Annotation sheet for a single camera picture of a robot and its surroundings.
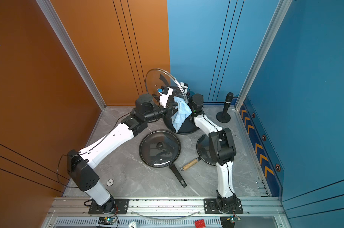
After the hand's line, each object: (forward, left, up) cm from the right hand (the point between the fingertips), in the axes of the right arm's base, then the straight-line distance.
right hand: (166, 89), depth 75 cm
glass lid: (-17, +5, -34) cm, 38 cm away
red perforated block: (-55, -17, -38) cm, 69 cm away
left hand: (-10, -9, 0) cm, 14 cm away
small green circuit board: (-54, +30, -40) cm, 73 cm away
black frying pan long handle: (-27, -2, -36) cm, 45 cm away
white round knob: (-56, +14, -33) cm, 66 cm away
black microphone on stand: (+10, -41, -34) cm, 54 cm away
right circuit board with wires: (-53, -33, -39) cm, 74 cm away
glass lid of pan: (-13, -24, -44) cm, 52 cm away
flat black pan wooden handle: (-22, -18, -38) cm, 47 cm away
